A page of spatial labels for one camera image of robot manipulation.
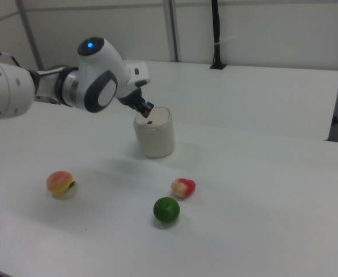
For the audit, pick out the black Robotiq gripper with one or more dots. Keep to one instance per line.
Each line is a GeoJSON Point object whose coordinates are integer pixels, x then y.
{"type": "Point", "coordinates": [134, 99]}

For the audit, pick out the cream garbage bin lid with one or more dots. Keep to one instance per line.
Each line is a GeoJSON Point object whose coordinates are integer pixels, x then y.
{"type": "Point", "coordinates": [158, 115]}

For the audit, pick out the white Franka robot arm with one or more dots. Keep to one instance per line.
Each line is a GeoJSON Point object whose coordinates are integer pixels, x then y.
{"type": "Point", "coordinates": [99, 66]}

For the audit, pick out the cream garbage bin body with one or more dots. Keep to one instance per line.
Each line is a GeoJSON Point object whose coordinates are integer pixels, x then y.
{"type": "Point", "coordinates": [157, 141]}

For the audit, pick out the toy strawberry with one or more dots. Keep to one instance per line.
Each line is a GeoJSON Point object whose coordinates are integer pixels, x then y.
{"type": "Point", "coordinates": [183, 188]}

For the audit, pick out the white adjoining table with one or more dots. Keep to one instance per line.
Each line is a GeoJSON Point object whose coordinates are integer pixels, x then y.
{"type": "Point", "coordinates": [243, 95]}

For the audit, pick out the green toy lime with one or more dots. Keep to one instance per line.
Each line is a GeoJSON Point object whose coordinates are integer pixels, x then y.
{"type": "Point", "coordinates": [166, 209]}

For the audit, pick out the toy peach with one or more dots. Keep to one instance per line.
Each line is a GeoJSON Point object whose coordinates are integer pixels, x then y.
{"type": "Point", "coordinates": [58, 181]}

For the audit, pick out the aluminium frame post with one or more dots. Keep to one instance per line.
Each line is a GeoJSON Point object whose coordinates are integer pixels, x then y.
{"type": "Point", "coordinates": [27, 29]}
{"type": "Point", "coordinates": [171, 29]}

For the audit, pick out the black camera pole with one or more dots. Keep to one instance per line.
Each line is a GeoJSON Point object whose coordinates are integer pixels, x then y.
{"type": "Point", "coordinates": [216, 29]}

